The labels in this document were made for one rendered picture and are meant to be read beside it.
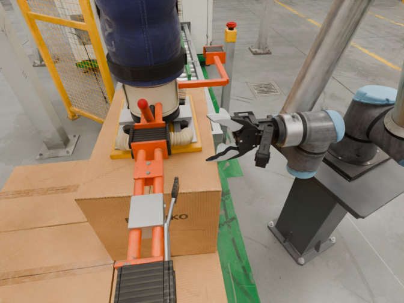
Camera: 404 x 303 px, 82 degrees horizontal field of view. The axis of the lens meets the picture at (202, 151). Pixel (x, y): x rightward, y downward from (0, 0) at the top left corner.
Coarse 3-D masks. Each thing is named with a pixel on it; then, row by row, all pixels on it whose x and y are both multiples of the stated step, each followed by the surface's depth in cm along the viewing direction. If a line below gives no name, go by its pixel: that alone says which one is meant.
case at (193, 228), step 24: (120, 96) 102; (192, 96) 102; (96, 144) 78; (96, 168) 70; (120, 168) 70; (168, 168) 70; (192, 168) 70; (216, 168) 70; (96, 192) 64; (120, 192) 64; (144, 192) 64; (168, 192) 64; (192, 192) 64; (216, 192) 65; (96, 216) 69; (120, 216) 70; (192, 216) 73; (216, 216) 74; (120, 240) 79; (144, 240) 81; (192, 240) 83; (216, 240) 85
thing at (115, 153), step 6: (120, 108) 91; (126, 108) 90; (120, 126) 82; (126, 126) 78; (132, 126) 82; (120, 132) 79; (126, 132) 77; (114, 138) 78; (114, 144) 76; (114, 150) 74; (120, 150) 74; (114, 156) 72; (120, 156) 73; (126, 156) 73
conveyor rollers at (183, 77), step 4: (184, 36) 287; (188, 52) 248; (188, 56) 241; (188, 60) 235; (184, 68) 221; (192, 68) 223; (184, 72) 215; (192, 72) 216; (180, 76) 208; (184, 76) 208; (192, 76) 209; (180, 80) 201; (184, 80) 201; (192, 80) 202
